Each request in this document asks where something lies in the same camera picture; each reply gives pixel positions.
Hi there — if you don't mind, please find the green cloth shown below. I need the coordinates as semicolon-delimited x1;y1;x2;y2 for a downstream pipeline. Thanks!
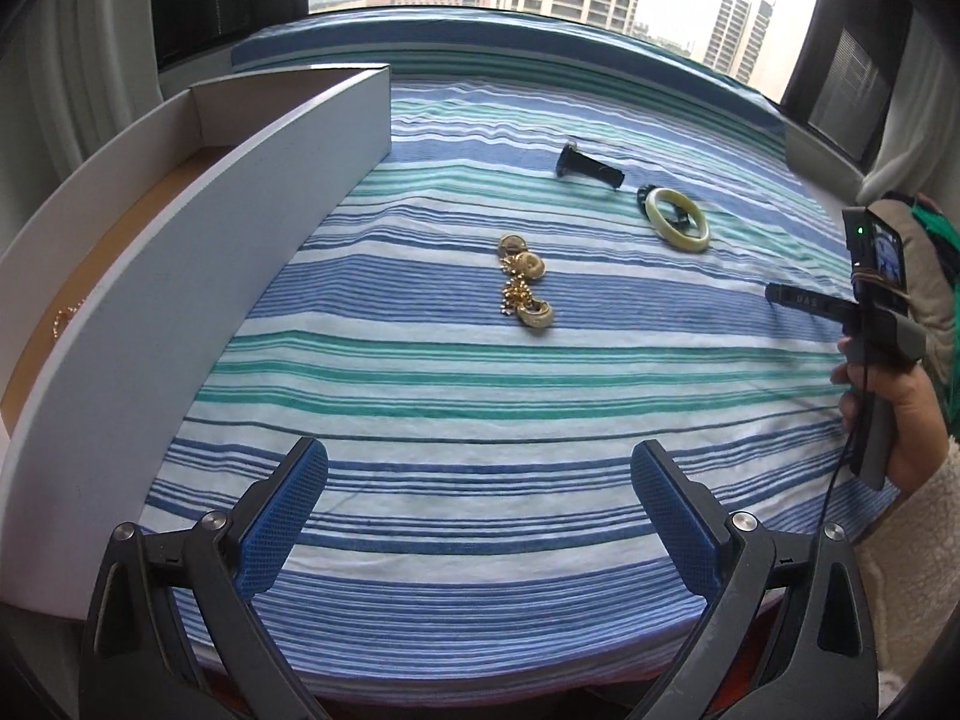
910;201;960;437

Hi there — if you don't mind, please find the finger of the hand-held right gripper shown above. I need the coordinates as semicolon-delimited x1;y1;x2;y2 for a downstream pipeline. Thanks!
765;280;861;324

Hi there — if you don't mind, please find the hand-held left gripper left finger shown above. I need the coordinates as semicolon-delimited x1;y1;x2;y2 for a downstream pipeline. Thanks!
79;435;331;720

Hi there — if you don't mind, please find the blue green striped blanket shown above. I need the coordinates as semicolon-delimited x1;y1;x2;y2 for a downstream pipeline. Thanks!
141;7;902;700

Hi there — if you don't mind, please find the dark window blind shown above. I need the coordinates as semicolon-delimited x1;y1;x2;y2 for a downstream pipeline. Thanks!
148;0;311;70
780;0;914;164

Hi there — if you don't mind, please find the person's right hand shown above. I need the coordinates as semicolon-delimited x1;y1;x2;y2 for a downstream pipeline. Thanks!
829;337;951;497

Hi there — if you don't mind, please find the black cable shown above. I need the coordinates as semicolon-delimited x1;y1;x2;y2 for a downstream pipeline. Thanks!
816;360;872;545

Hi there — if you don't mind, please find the white cardboard box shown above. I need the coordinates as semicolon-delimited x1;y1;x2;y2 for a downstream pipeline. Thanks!
0;64;393;621

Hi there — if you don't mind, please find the black hair clip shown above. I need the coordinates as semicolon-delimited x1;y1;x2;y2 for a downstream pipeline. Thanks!
556;140;626;191

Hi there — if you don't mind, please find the black hair tie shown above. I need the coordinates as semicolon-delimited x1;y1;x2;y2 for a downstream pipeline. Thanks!
637;184;695;230

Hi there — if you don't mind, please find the gold chain necklace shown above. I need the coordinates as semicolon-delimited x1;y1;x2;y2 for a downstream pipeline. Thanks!
51;300;88;340

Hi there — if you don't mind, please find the beige cushion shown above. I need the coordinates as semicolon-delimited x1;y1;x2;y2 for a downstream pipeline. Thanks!
862;193;960;392

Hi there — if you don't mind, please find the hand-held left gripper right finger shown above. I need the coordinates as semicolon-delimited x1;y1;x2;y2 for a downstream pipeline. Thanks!
626;439;880;720

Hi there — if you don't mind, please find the slim grey high-rise building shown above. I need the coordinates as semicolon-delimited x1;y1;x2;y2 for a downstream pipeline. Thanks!
700;0;778;85

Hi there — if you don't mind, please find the pale green jade bangle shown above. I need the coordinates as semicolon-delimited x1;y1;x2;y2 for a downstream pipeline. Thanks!
646;189;712;251

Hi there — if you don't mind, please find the gold ball chain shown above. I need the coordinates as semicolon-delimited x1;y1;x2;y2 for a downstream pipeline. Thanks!
496;255;530;316

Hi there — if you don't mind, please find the white curtain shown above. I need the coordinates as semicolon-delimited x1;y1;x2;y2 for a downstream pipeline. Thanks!
861;0;960;201
0;0;163;190

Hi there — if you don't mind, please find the person's right forearm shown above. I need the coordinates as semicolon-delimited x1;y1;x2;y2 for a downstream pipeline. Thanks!
853;435;960;720

